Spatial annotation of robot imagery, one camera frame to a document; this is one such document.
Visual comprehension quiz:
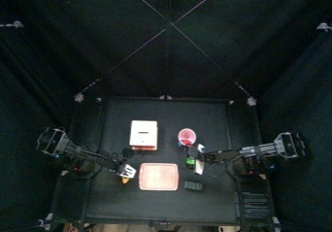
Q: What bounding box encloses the dark green sushi roll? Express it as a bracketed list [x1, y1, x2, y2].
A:
[184, 180, 204, 192]

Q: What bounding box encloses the pink cup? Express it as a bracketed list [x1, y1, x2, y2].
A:
[176, 127, 199, 148]

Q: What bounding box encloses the pink square tray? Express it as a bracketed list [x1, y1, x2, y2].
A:
[138, 162, 180, 192]

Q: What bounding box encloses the white box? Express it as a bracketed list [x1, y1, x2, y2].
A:
[128, 119, 160, 151]

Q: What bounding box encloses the white text label plate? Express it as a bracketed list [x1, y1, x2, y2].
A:
[240, 191, 272, 220]

